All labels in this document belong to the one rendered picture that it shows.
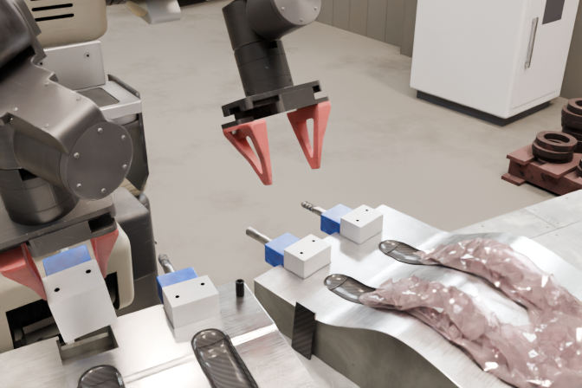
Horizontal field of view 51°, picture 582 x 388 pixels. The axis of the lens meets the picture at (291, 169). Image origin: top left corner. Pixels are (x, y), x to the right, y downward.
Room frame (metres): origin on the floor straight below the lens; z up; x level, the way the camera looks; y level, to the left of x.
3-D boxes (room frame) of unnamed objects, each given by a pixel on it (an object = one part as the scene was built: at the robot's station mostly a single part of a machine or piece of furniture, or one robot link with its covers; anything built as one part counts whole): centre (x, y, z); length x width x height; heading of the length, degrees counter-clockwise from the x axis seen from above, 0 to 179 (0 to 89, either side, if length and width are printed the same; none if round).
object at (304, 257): (0.68, 0.01, 0.85); 0.13 x 0.05 x 0.05; 45
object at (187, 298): (0.56, 0.13, 0.89); 0.13 x 0.05 x 0.05; 27
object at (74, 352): (0.47, 0.20, 0.87); 0.05 x 0.05 x 0.04; 28
